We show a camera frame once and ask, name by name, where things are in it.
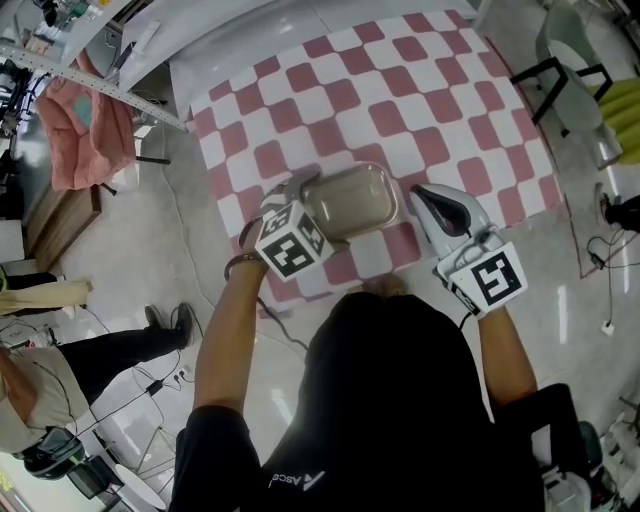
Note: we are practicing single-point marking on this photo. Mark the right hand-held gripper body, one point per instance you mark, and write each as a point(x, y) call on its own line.
point(492, 280)

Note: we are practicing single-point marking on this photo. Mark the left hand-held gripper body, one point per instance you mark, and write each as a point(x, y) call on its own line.
point(292, 245)

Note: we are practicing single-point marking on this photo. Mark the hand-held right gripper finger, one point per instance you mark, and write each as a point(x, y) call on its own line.
point(470, 210)
point(430, 230)

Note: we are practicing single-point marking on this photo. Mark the clear plastic food container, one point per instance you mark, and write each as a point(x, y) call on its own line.
point(352, 202)

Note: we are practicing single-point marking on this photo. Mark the person's right forearm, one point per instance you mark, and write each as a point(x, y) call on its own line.
point(507, 365)

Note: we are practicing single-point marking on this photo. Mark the person's left forearm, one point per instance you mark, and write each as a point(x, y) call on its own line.
point(227, 345)

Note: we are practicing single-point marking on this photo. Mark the person's left shoe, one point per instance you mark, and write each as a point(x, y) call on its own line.
point(367, 290)

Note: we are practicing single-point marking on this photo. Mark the person's shoe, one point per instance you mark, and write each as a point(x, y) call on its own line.
point(393, 287)
point(367, 290)

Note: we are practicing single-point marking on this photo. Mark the person's right shoe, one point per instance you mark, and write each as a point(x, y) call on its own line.
point(393, 287)

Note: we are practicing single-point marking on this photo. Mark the table with checkered cloth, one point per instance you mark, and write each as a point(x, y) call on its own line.
point(380, 110)

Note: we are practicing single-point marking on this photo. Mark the person's black shirt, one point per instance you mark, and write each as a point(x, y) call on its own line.
point(390, 410)

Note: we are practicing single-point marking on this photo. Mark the grey chair with black legs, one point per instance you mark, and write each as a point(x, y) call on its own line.
point(575, 80)

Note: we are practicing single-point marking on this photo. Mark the white power strip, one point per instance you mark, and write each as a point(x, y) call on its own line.
point(182, 376)

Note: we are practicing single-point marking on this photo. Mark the black power adapter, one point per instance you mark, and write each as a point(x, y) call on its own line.
point(155, 387)

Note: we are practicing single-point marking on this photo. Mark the pink cloth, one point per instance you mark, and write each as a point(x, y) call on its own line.
point(85, 135)

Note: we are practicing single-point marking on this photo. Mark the white grey waist pack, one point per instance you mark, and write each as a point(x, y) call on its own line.
point(565, 490)

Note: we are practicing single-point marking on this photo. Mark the wooden cabinet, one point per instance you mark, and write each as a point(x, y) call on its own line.
point(62, 230)

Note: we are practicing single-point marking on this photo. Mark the pale yellow cloth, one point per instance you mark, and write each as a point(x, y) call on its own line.
point(45, 297)

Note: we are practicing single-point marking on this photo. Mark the white round side table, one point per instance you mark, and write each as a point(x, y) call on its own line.
point(140, 487)

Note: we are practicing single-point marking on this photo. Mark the black laptop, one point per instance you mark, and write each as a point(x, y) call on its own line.
point(95, 480)

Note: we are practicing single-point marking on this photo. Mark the white wall plug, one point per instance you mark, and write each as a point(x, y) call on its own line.
point(608, 327)

